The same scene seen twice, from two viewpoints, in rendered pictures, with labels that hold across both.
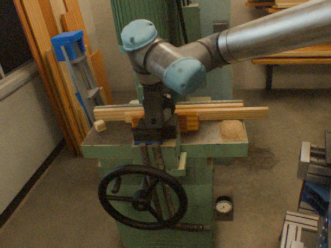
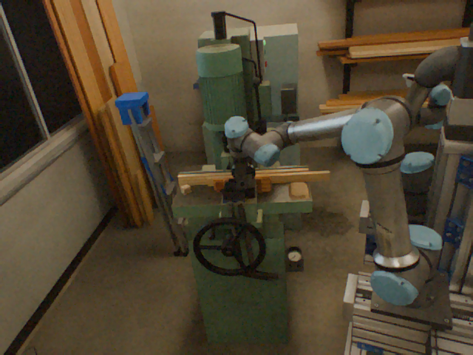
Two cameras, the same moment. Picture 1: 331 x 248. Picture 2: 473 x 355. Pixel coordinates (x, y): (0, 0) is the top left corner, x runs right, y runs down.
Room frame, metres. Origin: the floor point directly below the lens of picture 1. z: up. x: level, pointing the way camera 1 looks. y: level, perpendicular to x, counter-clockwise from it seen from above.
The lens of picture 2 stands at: (-0.52, 0.13, 1.75)
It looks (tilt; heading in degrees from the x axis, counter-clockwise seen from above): 29 degrees down; 355
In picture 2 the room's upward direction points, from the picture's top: 6 degrees counter-clockwise
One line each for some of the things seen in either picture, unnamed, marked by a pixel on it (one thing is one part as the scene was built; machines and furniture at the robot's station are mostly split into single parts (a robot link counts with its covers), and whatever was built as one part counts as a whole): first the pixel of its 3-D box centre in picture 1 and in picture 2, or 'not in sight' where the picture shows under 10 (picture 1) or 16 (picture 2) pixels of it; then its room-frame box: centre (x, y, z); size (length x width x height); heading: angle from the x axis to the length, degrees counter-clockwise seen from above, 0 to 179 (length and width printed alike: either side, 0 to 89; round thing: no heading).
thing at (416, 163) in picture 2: not in sight; (417, 171); (0.69, -0.69, 0.98); 0.13 x 0.12 x 0.14; 75
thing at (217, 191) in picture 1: (223, 204); (294, 256); (0.76, -0.19, 0.58); 0.12 x 0.08 x 0.08; 168
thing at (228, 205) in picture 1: (223, 204); (294, 254); (0.69, -0.18, 0.65); 0.06 x 0.04 x 0.08; 78
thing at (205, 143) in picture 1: (162, 142); (242, 202); (0.83, 0.01, 0.87); 0.61 x 0.30 x 0.06; 78
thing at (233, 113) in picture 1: (195, 114); (267, 178); (0.92, -0.12, 0.92); 0.55 x 0.02 x 0.04; 78
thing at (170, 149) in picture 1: (158, 146); (239, 204); (0.75, 0.03, 0.92); 0.15 x 0.13 x 0.09; 78
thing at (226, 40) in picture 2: not in sight; (220, 34); (1.09, 0.01, 1.54); 0.08 x 0.08 x 0.17; 78
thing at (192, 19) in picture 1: (190, 23); (262, 99); (1.13, -0.16, 1.23); 0.09 x 0.08 x 0.15; 168
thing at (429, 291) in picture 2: not in sight; (412, 278); (0.26, -0.44, 0.87); 0.15 x 0.15 x 0.10
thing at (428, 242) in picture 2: not in sight; (417, 250); (0.26, -0.44, 0.98); 0.13 x 0.12 x 0.14; 130
